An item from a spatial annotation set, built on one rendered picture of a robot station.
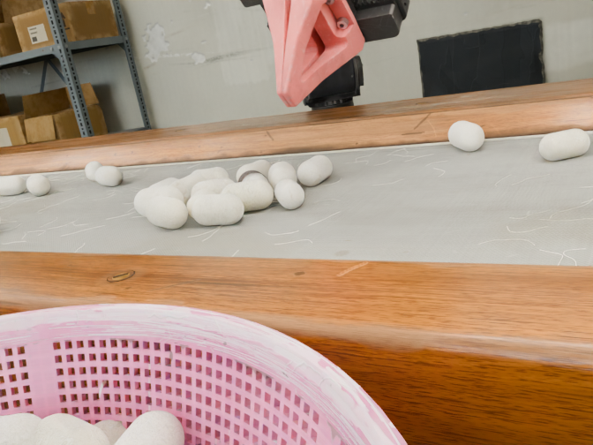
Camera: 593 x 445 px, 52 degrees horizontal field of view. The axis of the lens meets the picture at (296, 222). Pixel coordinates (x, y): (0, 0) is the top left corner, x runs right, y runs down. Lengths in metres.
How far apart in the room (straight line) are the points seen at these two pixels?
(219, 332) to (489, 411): 0.08
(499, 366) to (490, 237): 0.14
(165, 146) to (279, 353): 0.55
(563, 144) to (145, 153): 0.46
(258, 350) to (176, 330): 0.04
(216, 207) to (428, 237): 0.14
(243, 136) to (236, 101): 2.22
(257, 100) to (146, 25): 0.65
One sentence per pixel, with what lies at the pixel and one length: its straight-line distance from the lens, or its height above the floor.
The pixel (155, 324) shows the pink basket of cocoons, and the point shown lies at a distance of 0.21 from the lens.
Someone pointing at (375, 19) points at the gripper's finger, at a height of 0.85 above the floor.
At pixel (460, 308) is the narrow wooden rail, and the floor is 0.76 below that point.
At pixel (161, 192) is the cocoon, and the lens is 0.45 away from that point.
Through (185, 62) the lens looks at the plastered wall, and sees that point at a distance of 2.97.
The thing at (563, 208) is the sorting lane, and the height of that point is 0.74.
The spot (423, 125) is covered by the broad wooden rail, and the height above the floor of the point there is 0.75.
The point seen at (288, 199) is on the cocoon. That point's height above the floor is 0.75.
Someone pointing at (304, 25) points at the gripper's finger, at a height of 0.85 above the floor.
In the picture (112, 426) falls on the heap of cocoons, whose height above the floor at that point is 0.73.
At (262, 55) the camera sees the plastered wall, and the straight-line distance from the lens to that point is 2.76.
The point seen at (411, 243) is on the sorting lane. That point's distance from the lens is 0.31.
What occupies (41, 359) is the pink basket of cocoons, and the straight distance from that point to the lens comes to 0.24.
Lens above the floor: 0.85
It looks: 17 degrees down
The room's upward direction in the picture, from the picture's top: 11 degrees counter-clockwise
